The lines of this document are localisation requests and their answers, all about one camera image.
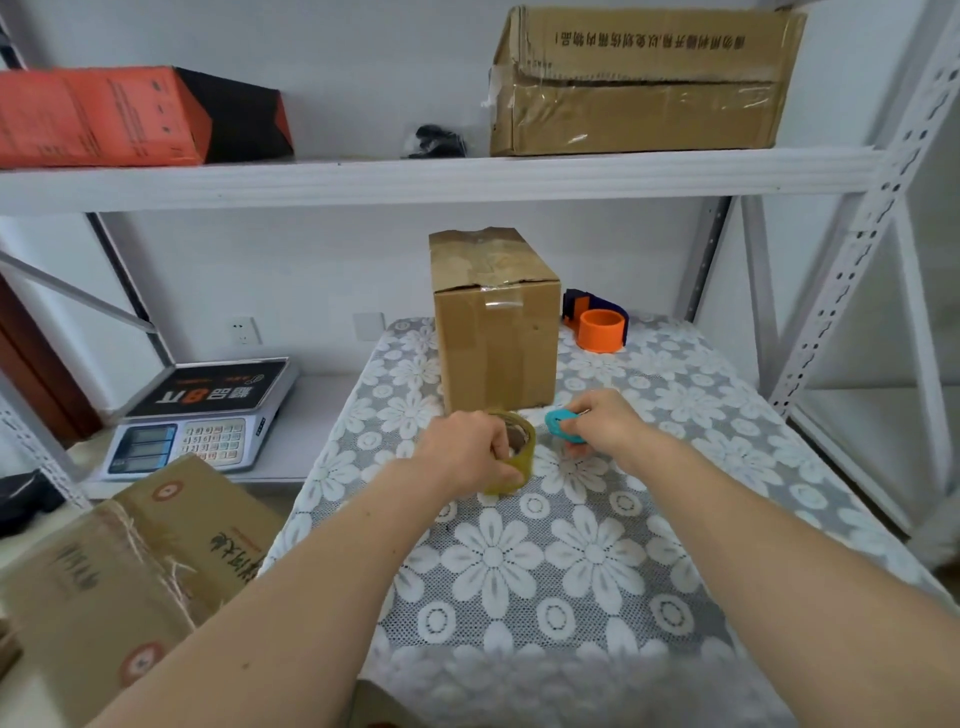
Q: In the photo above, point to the person's right hand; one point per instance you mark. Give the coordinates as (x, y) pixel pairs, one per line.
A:
(609, 424)

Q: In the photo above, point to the person's left hand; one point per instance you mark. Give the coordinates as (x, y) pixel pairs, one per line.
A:
(466, 453)

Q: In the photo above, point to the person's left fingers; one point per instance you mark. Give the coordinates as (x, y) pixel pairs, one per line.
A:
(504, 450)

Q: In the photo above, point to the person's right fingers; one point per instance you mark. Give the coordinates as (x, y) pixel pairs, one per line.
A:
(579, 427)

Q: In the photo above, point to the yellowish packing tape roll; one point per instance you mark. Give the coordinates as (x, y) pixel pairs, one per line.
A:
(517, 454)

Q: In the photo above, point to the small blue round cutter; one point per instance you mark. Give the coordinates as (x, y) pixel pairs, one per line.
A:
(559, 425)

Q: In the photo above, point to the person's left forearm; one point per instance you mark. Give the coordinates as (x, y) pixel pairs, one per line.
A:
(292, 609)

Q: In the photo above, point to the person's right forearm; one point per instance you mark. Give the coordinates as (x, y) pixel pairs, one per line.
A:
(787, 592)

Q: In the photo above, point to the orange tape dispenser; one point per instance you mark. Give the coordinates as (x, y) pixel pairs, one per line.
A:
(598, 322)

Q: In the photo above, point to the small brown cardboard box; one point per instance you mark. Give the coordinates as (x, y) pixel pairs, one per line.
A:
(496, 330)

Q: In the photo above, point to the floral lace tablecloth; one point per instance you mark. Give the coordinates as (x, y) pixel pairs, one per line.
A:
(570, 555)

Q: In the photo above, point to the electronic weighing scale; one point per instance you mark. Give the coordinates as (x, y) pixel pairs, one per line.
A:
(202, 416)

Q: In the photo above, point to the black plastic bag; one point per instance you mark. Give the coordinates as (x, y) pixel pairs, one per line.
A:
(435, 142)

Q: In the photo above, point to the white metal shelving rack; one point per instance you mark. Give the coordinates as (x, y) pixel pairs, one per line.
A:
(840, 247)

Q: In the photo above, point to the large brown cardboard box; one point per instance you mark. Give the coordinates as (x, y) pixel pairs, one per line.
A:
(637, 82)

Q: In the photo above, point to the brown printed cardboard carton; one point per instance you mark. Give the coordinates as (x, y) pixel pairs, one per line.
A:
(120, 585)

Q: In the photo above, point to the black object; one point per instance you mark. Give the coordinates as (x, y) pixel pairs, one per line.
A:
(22, 499)

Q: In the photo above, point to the orange and black box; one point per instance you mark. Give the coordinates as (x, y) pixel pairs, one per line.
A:
(127, 116)

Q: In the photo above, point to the white wall switch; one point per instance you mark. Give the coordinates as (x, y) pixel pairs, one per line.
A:
(368, 326)

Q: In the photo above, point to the white wall socket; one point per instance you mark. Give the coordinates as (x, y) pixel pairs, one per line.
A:
(244, 331)

